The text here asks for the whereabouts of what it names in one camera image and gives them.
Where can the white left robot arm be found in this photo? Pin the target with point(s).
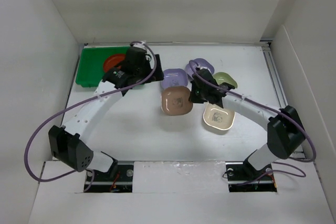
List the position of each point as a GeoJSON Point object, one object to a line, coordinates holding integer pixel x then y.
{"type": "Point", "coordinates": [68, 143]}

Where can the aluminium side rail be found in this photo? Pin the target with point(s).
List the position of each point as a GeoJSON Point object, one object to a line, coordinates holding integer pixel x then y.
{"type": "Point", "coordinates": [275, 79]}

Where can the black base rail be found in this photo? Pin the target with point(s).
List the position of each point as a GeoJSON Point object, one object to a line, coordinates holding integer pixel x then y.
{"type": "Point", "coordinates": [239, 181]}
{"type": "Point", "coordinates": [121, 182]}

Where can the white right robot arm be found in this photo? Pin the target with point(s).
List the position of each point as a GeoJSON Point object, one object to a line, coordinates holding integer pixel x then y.
{"type": "Point", "coordinates": [283, 126]}

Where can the red scalloped round plate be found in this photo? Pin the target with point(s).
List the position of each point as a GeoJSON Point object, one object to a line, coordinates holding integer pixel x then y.
{"type": "Point", "coordinates": [112, 61]}

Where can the brown square panda dish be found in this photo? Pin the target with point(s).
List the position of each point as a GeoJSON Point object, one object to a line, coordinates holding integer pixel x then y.
{"type": "Point", "coordinates": [175, 101]}

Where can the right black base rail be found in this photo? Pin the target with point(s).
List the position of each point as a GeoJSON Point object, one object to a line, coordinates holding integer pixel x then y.
{"type": "Point", "coordinates": [239, 181]}

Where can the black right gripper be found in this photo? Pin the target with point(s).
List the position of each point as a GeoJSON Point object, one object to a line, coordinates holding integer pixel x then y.
{"type": "Point", "coordinates": [193, 97]}

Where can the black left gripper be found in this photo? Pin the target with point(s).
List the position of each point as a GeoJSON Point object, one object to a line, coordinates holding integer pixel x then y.
{"type": "Point", "coordinates": [157, 75]}

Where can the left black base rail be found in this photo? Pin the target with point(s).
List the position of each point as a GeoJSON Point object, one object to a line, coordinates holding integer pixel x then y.
{"type": "Point", "coordinates": [121, 182]}

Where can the green square panda dish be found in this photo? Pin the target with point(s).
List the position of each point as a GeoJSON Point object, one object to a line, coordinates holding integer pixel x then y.
{"type": "Point", "coordinates": [222, 77]}

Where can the purple square panda dish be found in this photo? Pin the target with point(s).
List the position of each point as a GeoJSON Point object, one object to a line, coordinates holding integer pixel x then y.
{"type": "Point", "coordinates": [198, 63]}
{"type": "Point", "coordinates": [174, 78]}

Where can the green plastic bin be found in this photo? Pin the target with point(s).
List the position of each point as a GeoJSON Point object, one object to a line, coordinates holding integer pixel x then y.
{"type": "Point", "coordinates": [90, 71]}

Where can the cream square panda dish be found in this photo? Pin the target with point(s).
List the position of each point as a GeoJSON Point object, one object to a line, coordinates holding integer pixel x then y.
{"type": "Point", "coordinates": [218, 118]}

